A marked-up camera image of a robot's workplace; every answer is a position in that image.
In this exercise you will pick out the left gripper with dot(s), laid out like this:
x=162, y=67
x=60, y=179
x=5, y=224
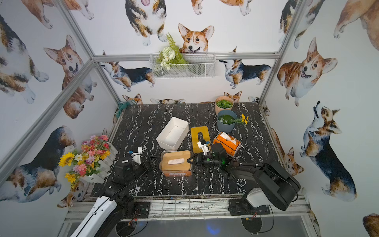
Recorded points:
x=145, y=160

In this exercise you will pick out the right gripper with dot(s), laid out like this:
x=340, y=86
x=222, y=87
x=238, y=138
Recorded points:
x=200, y=160

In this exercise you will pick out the clear plastic tissue box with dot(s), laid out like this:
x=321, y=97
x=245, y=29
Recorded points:
x=174, y=164

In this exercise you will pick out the light wooden slotted lid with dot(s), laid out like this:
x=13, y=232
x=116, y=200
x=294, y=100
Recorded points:
x=175, y=155

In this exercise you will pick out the orange tissue pack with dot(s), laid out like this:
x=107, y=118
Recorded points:
x=176, y=167
x=229, y=143

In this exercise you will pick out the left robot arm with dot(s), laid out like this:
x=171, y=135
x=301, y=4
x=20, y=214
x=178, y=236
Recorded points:
x=116, y=203

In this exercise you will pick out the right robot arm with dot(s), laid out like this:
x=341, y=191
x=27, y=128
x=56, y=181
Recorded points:
x=274, y=184

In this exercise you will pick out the white rectangular tissue box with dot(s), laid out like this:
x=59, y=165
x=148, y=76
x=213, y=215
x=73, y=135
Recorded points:
x=173, y=134

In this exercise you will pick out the blue-grey plant pot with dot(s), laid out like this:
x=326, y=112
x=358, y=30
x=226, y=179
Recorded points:
x=226, y=121

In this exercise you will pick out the yellow wooden slotted lid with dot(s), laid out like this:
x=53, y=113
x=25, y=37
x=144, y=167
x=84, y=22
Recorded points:
x=198, y=134

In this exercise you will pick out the yellow artificial flower sprig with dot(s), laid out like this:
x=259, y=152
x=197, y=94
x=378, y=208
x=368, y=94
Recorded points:
x=242, y=120

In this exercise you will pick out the pink plant pot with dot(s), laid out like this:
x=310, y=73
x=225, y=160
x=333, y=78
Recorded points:
x=223, y=103

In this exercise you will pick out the colourful flower bouquet planter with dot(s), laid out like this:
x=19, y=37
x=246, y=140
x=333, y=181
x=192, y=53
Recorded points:
x=92, y=163

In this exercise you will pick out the green cloth at corner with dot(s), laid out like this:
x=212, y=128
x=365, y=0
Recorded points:
x=122, y=106

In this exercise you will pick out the white flowers with fern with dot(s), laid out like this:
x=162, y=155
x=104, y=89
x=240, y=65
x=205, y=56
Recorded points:
x=170, y=57

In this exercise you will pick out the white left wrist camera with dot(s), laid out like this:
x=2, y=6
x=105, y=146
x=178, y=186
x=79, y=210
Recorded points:
x=136, y=156

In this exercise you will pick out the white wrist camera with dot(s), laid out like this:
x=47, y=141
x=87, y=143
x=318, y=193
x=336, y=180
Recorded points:
x=204, y=146
x=136, y=156

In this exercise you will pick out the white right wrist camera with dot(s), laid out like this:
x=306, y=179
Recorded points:
x=204, y=146

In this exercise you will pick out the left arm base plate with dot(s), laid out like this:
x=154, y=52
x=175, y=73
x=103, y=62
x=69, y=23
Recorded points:
x=138, y=209

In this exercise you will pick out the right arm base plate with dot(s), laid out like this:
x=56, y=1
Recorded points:
x=239, y=207

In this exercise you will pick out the white wire wall basket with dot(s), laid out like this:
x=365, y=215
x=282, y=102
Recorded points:
x=199, y=65

